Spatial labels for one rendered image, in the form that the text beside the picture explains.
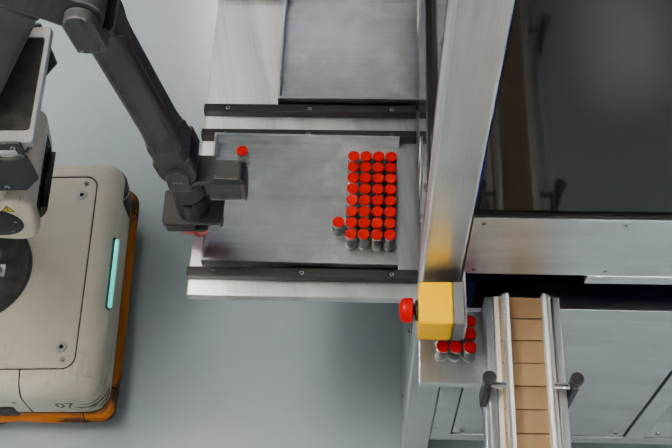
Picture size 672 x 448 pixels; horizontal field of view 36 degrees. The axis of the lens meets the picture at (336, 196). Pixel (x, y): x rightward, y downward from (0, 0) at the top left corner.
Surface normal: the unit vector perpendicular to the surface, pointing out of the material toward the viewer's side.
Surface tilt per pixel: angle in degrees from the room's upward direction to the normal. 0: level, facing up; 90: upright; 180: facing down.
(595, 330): 90
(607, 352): 90
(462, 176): 90
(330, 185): 0
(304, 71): 0
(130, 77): 88
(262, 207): 0
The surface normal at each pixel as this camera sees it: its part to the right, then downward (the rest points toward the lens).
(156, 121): 0.03, 0.85
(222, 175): 0.06, -0.51
